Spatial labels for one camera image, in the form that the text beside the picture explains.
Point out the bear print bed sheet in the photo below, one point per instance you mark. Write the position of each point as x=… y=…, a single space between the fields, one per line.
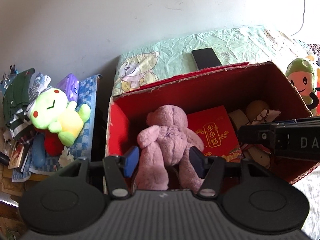
x=168 y=58

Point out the red gift box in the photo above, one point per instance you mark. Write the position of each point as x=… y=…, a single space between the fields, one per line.
x=216 y=131

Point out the red cardboard box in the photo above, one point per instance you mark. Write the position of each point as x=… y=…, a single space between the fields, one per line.
x=234 y=87

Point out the blue checkered cloth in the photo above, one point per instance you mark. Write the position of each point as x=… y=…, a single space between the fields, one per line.
x=36 y=161

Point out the purple tissue pack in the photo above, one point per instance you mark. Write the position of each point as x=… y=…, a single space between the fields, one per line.
x=70 y=86

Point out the lime green frog plush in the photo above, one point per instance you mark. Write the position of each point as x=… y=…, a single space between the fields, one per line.
x=51 y=110

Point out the brown patterned bag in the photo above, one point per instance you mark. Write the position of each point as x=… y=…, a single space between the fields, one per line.
x=249 y=125

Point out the red plush toy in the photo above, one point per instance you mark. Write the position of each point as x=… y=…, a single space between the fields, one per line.
x=49 y=142

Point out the black smartphone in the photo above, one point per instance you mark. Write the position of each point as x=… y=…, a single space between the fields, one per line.
x=205 y=58

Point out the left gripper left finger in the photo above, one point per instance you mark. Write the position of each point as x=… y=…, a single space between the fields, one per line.
x=117 y=168

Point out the dark green clothing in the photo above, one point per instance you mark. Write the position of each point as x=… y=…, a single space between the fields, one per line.
x=16 y=97

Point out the green mushroom plush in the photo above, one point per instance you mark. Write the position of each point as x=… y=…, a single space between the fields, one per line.
x=301 y=75

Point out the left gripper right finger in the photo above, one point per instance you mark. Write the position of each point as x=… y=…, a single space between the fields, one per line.
x=210 y=169

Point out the mauve teddy bear plush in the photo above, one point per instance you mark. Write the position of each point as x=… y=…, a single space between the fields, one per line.
x=165 y=143

